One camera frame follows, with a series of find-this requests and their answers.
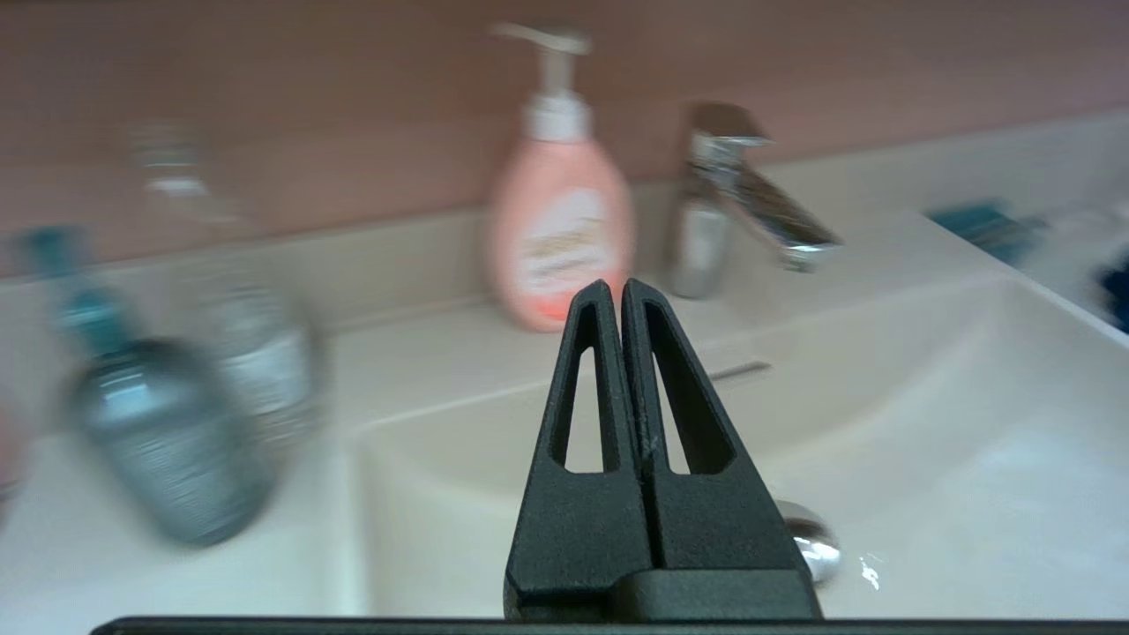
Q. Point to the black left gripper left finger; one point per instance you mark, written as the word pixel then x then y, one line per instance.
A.
pixel 573 529

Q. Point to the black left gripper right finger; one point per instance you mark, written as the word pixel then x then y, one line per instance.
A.
pixel 714 529

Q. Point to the chrome faucet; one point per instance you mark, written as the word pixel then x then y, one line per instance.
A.
pixel 706 229

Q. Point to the chrome sink drain stopper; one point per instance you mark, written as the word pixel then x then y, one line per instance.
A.
pixel 816 542

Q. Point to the white ceramic sink basin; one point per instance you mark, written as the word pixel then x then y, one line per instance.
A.
pixel 926 423

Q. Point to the pink hand soap pump bottle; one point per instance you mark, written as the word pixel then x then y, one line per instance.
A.
pixel 560 220

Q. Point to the empty clear plastic bottle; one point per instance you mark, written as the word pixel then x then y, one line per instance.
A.
pixel 265 353

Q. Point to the blue soap tray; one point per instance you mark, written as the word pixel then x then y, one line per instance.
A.
pixel 983 231

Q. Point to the grey pump bottle teal pump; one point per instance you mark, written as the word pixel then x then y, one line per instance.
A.
pixel 168 432

